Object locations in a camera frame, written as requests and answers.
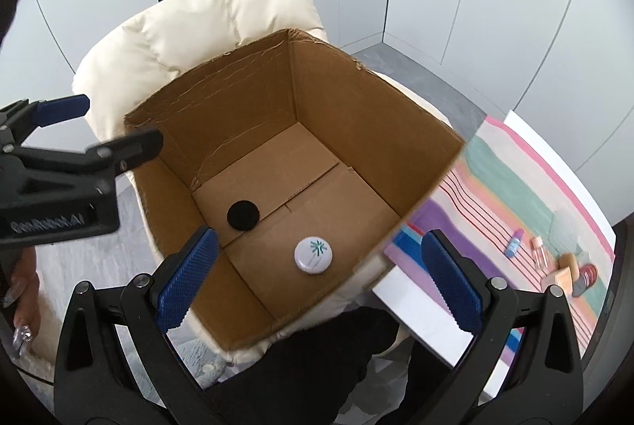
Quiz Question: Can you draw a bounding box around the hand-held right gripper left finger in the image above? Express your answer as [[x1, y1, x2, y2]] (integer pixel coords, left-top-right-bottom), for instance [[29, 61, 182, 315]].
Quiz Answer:
[[53, 227, 220, 425]]

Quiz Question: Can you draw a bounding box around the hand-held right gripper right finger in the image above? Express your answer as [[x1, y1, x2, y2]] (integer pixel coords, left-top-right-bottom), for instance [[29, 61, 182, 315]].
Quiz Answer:
[[420, 229, 588, 425]]

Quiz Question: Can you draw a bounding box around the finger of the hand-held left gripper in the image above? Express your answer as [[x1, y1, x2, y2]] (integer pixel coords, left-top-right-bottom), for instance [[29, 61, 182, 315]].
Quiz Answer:
[[15, 129, 164, 181], [0, 94, 91, 146]]

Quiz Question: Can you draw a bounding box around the small blue purple bottle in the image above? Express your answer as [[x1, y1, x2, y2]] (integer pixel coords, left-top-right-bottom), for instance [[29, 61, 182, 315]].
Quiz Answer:
[[504, 229, 525, 257]]

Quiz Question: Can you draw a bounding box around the small clear pink-capped bottle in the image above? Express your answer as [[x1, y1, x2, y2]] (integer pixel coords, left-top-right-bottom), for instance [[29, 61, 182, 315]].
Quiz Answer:
[[531, 235, 550, 268]]

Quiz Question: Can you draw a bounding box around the small pale cosmetic box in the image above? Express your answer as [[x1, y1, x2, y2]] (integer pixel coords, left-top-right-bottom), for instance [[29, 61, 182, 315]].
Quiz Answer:
[[541, 270, 575, 293]]

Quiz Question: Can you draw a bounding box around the cardboard box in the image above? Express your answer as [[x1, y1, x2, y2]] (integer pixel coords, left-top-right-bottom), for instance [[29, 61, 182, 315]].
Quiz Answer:
[[123, 27, 466, 351]]

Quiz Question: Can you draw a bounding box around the person's left hand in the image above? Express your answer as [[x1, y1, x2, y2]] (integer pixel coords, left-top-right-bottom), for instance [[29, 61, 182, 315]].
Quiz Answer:
[[0, 251, 43, 359]]

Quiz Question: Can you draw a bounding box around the black round puff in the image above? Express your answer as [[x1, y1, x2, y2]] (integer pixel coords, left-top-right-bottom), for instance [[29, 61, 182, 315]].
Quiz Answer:
[[226, 199, 260, 232]]

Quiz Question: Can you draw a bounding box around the striped pastel cloth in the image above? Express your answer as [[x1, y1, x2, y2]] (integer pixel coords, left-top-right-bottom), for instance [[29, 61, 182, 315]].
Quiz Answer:
[[384, 115, 617, 366]]

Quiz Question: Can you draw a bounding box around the white round compact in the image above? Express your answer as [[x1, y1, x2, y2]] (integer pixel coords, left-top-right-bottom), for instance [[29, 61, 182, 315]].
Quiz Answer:
[[294, 235, 334, 276]]

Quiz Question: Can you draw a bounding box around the clear plastic container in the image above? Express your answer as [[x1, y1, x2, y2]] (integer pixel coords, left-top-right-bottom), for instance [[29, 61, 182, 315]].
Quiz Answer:
[[549, 209, 582, 252]]

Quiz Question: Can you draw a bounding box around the small red can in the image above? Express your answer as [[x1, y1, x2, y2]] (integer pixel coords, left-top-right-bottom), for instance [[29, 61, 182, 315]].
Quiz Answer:
[[572, 264, 600, 298]]

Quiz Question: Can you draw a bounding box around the person's black pants leg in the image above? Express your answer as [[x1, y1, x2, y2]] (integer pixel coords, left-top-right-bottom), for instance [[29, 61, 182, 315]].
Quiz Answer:
[[205, 306, 422, 425]]

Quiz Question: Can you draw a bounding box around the cream padded chair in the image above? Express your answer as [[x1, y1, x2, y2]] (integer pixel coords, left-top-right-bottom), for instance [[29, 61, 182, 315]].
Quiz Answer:
[[72, 0, 453, 369]]

